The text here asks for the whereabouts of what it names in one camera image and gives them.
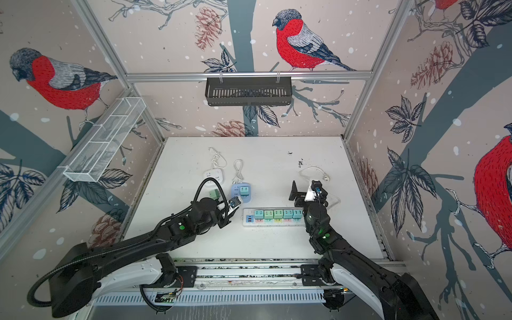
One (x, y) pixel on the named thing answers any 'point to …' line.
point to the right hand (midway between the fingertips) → (303, 184)
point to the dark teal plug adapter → (244, 191)
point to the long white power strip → (248, 217)
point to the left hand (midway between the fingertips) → (234, 203)
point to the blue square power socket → (235, 191)
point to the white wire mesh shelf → (90, 163)
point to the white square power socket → (214, 172)
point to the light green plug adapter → (278, 214)
